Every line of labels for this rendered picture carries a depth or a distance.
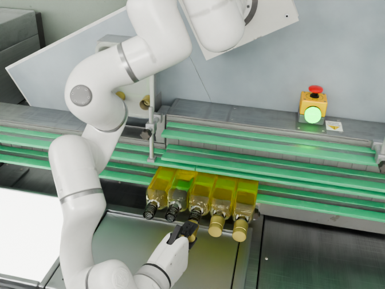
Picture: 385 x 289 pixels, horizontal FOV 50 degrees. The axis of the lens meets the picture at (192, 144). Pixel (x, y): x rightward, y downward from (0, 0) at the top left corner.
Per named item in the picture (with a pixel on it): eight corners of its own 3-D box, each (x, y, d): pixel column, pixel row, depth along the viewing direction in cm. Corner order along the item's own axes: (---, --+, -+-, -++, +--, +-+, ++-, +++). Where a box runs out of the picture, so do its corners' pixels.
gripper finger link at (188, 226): (185, 243, 93) (198, 226, 98) (185, 233, 92) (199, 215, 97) (173, 238, 94) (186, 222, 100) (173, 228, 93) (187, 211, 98)
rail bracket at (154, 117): (153, 147, 125) (140, 169, 114) (153, 96, 117) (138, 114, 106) (163, 148, 124) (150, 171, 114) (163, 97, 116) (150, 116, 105)
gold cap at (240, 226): (245, 232, 103) (243, 244, 100) (231, 227, 103) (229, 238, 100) (250, 222, 101) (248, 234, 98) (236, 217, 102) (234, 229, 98)
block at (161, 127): (160, 131, 130) (153, 142, 124) (160, 104, 125) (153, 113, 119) (171, 133, 129) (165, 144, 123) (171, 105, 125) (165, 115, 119)
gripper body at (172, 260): (167, 305, 87) (191, 270, 95) (168, 271, 82) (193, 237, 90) (137, 292, 90) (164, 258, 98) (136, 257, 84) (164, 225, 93)
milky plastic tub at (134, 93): (110, 101, 136) (99, 113, 128) (105, 33, 124) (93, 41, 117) (161, 108, 133) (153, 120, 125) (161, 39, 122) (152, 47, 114)
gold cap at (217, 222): (210, 224, 104) (207, 236, 101) (211, 213, 103) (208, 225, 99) (224, 226, 104) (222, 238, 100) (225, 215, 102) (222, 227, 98)
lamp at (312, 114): (303, 119, 117) (303, 124, 114) (305, 104, 115) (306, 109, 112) (319, 121, 116) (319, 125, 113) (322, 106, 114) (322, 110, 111)
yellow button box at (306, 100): (297, 112, 124) (297, 122, 118) (301, 88, 120) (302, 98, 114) (321, 114, 123) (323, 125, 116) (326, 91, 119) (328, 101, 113)
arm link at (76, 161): (129, 172, 76) (152, 179, 91) (99, 70, 81) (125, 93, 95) (50, 201, 78) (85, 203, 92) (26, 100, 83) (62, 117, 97)
